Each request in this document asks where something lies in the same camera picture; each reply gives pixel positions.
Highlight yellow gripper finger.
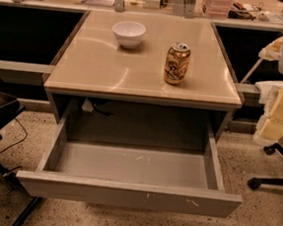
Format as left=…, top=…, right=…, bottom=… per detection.
left=258, top=37, right=283, bottom=61
left=253, top=86, right=283, bottom=146

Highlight orange soda can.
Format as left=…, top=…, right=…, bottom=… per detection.
left=164, top=42, right=191, bottom=85

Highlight grey open drawer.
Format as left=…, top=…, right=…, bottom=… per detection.
left=18, top=100, right=242, bottom=217

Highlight grey cabinet with beige top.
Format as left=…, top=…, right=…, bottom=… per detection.
left=37, top=5, right=252, bottom=144

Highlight white chair armrest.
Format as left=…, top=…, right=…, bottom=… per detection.
left=254, top=80, right=283, bottom=104

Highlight pink stacked trays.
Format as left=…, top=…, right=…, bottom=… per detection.
left=202, top=0, right=234, bottom=19

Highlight black chair base right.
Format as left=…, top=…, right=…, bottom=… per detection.
left=246, top=133, right=283, bottom=193

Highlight white bowl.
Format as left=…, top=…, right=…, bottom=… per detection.
left=112, top=21, right=146, bottom=48

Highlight black cable on floor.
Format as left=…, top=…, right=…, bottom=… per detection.
left=0, top=115, right=30, bottom=157

